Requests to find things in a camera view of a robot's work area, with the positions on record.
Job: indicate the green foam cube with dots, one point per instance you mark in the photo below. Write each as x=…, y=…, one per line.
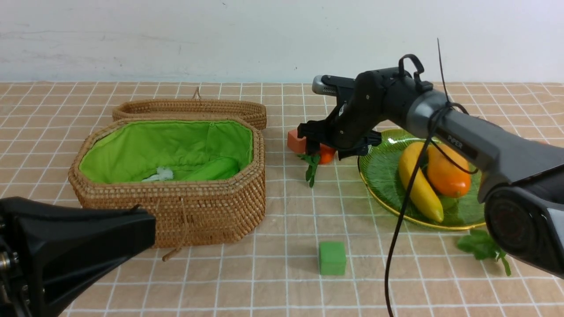
x=332, y=258

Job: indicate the orange carrot toy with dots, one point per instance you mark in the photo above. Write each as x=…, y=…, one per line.
x=324, y=156

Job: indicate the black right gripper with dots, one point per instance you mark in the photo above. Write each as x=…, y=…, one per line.
x=349, y=127

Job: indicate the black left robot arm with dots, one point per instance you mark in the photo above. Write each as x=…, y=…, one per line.
x=52, y=254

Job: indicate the beige checkered tablecloth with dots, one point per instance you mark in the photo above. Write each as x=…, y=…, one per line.
x=274, y=272

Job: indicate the yellow banana toy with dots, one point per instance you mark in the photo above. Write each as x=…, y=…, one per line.
x=422, y=195

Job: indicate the orange foam cube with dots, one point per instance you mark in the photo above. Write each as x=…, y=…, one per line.
x=295, y=143

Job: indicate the white radish toy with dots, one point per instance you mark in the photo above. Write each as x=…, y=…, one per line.
x=482, y=246

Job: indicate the orange mango toy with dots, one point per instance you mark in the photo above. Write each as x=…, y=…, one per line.
x=447, y=171

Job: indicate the brown woven wicker basket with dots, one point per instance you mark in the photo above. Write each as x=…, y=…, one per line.
x=137, y=161

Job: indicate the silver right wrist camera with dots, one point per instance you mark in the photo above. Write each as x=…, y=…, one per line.
x=329, y=85

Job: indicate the green glass leaf plate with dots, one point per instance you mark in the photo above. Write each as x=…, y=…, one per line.
x=379, y=172

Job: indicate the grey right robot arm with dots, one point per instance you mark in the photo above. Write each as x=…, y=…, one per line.
x=522, y=183

